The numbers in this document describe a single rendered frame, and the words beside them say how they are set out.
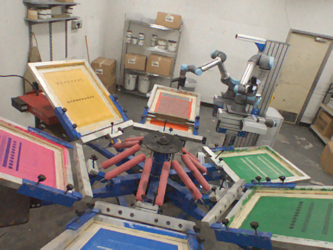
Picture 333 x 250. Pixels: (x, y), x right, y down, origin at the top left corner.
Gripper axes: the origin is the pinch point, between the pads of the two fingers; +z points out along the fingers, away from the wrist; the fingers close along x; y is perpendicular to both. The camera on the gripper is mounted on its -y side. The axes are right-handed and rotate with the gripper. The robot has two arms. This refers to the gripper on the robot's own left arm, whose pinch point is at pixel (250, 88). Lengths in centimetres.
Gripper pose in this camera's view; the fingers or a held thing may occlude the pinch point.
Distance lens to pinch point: 234.2
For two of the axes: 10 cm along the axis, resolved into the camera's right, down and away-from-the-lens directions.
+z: -4.7, 3.2, -8.2
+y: -0.5, 9.2, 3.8
